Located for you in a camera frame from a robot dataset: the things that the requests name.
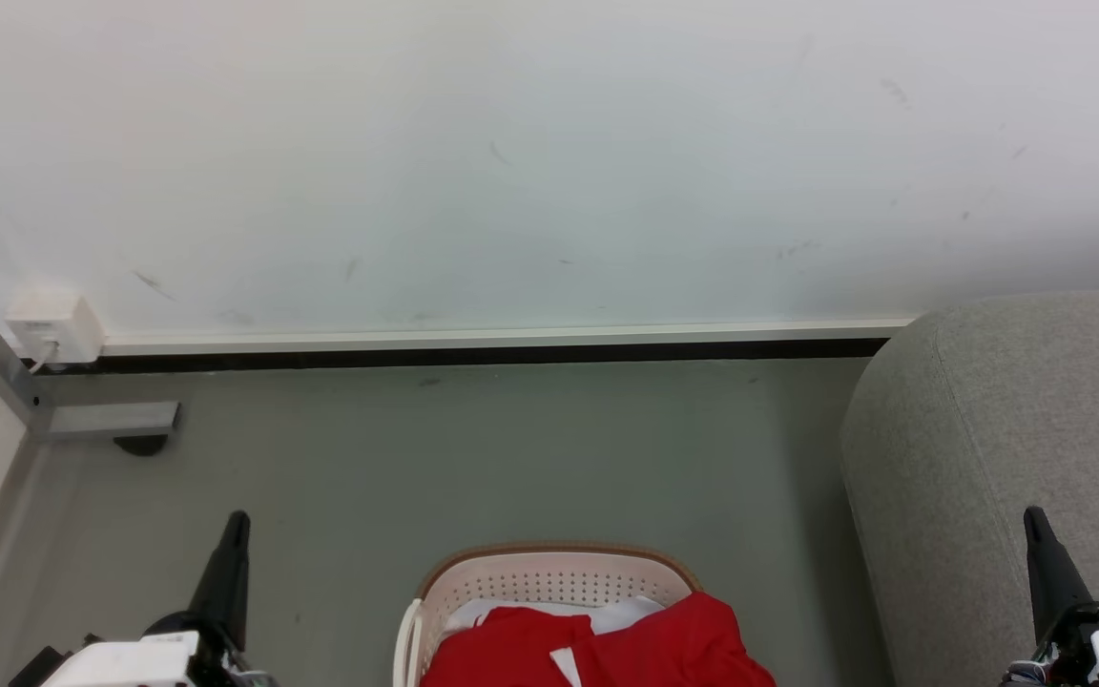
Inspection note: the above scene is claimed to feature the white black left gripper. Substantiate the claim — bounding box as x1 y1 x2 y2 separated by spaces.
6 510 274 687

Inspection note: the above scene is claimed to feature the red shirt with striped collar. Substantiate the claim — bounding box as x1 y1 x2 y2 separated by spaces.
419 607 598 687

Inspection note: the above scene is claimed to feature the grey fabric sofa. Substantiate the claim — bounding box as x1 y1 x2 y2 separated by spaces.
839 291 1099 687

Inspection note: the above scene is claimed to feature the red garment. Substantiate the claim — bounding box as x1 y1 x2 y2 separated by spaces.
569 592 778 687

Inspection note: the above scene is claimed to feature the cream plastic laundry basket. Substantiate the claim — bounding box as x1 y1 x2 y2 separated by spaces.
393 542 703 687

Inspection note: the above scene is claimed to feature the white baseboard with black strip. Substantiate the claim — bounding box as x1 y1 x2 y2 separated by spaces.
96 318 919 364

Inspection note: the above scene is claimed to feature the grey aluminium frame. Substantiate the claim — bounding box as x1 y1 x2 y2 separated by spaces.
0 260 180 441

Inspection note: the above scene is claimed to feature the white wall socket box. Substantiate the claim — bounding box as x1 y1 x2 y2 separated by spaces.
6 291 107 365

